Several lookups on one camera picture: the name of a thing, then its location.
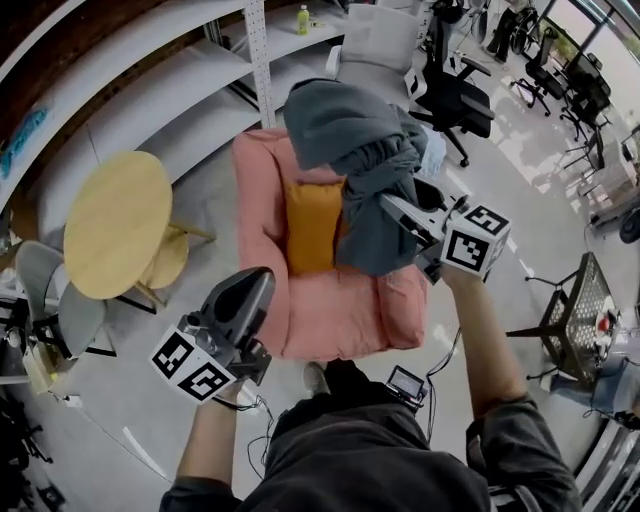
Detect teal cloth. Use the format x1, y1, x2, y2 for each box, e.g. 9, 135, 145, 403
0, 106, 52, 180

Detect black metal mesh table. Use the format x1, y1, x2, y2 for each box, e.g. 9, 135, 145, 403
505, 251, 620, 387

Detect blue checkered cloth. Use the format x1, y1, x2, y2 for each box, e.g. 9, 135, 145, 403
418, 128, 447, 177

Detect pink armchair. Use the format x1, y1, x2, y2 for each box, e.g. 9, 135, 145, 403
232, 127, 431, 362

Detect person's left forearm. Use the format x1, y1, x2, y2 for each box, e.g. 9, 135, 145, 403
174, 385, 242, 482

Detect black cable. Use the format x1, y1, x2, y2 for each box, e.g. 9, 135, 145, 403
423, 327, 464, 437
245, 394, 277, 477

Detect small black screen device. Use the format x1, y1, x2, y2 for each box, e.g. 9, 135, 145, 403
383, 364, 427, 407

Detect round wooden table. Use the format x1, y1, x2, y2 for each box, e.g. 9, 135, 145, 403
62, 149, 175, 301

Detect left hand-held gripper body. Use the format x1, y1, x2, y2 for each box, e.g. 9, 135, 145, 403
149, 308, 275, 404

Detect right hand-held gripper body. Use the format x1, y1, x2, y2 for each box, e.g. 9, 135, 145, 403
412, 196, 513, 286

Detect small round wooden stool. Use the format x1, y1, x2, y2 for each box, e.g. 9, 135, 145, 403
133, 219, 220, 314

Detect orange cushion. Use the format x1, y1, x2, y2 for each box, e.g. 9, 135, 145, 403
283, 180, 351, 276

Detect white office chair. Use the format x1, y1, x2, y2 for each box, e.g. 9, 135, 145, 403
324, 3, 427, 100

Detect black office chair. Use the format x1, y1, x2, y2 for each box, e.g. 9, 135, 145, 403
509, 27, 572, 118
406, 2, 497, 169
558, 52, 615, 142

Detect person's dark shirt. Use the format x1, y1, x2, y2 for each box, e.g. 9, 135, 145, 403
159, 392, 585, 512

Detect person's gray shoe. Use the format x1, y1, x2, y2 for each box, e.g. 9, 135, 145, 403
302, 362, 332, 399

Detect gray chair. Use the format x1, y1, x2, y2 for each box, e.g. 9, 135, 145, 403
13, 239, 120, 359

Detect grey cloth garment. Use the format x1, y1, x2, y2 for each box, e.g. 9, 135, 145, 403
282, 77, 431, 277

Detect large glass window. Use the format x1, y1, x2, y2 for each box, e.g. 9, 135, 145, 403
543, 0, 640, 67

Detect white shelving unit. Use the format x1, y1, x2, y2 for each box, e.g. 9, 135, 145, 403
0, 0, 354, 244

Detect person's black trousers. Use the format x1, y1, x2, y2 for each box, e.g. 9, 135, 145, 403
323, 358, 397, 402

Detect pale yellow box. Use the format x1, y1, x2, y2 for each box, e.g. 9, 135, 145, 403
21, 343, 57, 397

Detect person's right forearm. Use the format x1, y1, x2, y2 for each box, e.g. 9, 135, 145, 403
442, 268, 532, 422

